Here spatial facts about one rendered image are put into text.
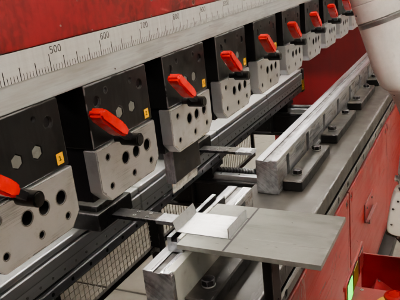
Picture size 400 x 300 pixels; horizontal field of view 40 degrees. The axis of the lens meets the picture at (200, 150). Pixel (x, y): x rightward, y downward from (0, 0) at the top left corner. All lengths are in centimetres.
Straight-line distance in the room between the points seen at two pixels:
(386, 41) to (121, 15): 50
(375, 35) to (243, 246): 45
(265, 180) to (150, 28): 72
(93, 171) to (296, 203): 77
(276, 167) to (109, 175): 75
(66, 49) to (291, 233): 53
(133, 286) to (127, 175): 206
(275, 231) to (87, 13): 52
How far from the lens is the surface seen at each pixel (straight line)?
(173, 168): 99
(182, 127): 93
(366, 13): 108
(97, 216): 112
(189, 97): 90
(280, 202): 143
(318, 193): 147
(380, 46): 108
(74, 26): 71
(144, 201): 135
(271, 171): 146
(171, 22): 91
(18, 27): 64
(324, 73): 316
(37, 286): 110
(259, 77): 126
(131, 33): 81
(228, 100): 110
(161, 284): 100
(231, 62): 104
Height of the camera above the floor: 147
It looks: 18 degrees down
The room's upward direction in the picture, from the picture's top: 6 degrees counter-clockwise
